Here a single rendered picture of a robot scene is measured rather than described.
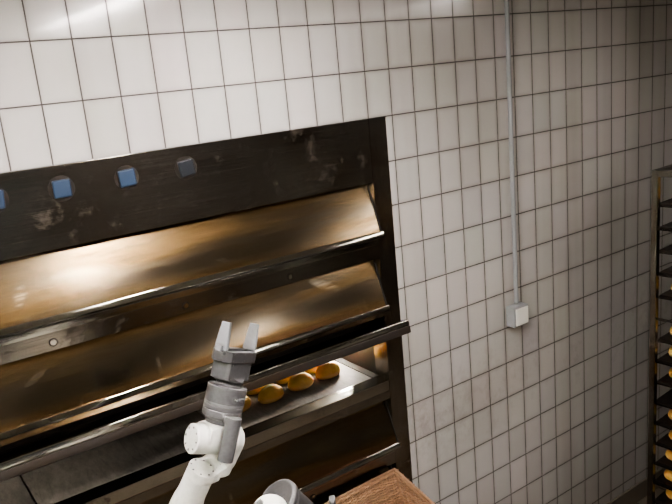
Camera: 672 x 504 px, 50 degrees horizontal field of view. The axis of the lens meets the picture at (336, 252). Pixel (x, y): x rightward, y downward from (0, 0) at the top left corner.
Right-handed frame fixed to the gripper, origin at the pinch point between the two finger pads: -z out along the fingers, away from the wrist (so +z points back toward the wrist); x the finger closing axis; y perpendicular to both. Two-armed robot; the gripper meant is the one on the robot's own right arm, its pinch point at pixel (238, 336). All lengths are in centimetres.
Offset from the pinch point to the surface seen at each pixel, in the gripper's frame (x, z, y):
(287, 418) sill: -75, 31, 25
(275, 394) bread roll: -82, 27, 36
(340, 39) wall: -57, -89, 25
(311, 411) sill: -81, 28, 20
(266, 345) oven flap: -55, 8, 27
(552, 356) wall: -188, -3, -32
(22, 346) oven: 5, 16, 60
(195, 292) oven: -34, -4, 40
